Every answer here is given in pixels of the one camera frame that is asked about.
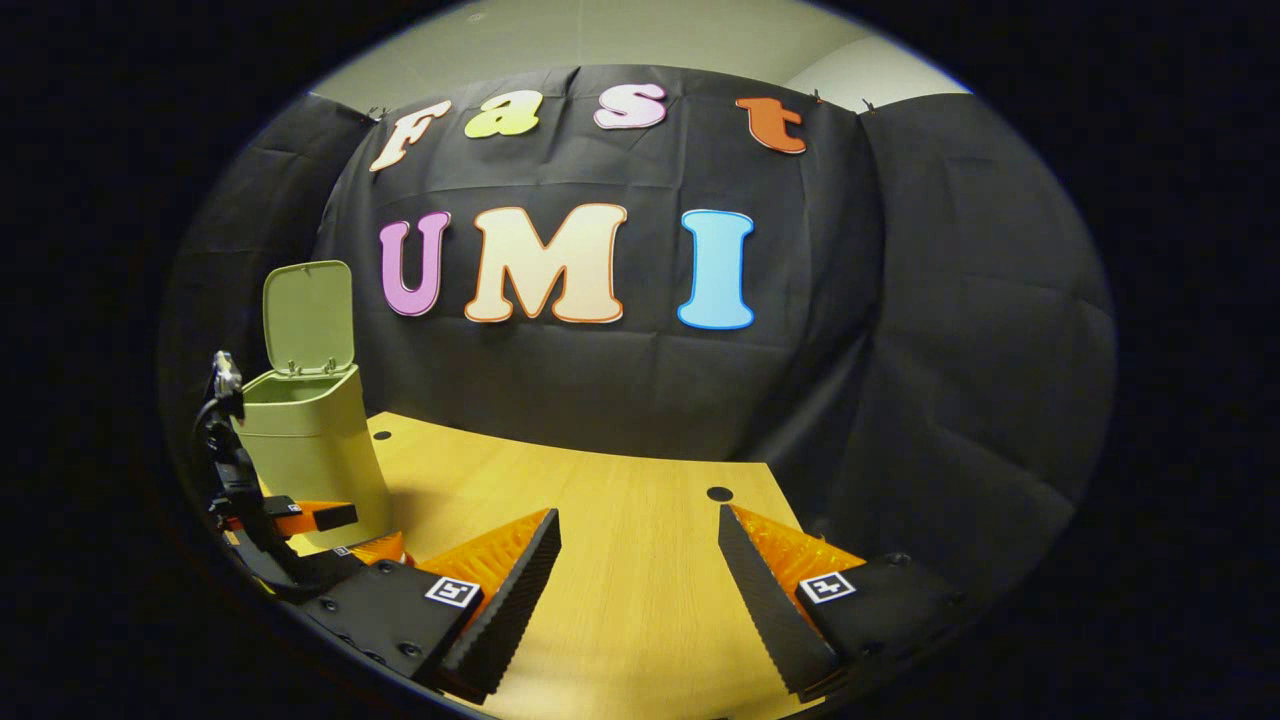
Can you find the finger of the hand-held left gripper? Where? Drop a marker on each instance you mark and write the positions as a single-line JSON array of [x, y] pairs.
[[380, 548], [315, 517]]

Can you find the black backdrop cloth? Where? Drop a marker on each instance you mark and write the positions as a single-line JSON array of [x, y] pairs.
[[620, 380]]

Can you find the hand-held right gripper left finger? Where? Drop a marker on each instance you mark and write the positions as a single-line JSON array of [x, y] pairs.
[[515, 605]]

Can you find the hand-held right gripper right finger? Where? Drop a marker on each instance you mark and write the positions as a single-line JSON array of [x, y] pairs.
[[770, 610]]

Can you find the green desktop garbage bin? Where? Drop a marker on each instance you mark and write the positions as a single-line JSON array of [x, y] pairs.
[[310, 440]]

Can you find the wooden desktop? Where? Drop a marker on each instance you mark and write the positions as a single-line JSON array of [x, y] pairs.
[[620, 560]]

